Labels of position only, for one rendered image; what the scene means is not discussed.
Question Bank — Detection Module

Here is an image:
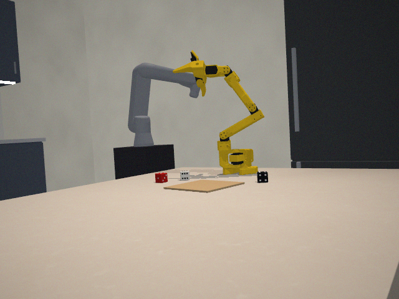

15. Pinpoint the red die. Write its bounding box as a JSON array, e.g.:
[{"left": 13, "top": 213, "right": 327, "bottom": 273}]
[{"left": 155, "top": 173, "right": 168, "bottom": 183}]

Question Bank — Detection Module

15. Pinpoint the tan square mat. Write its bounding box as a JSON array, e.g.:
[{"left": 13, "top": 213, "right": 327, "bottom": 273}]
[{"left": 164, "top": 179, "right": 245, "bottom": 193}]

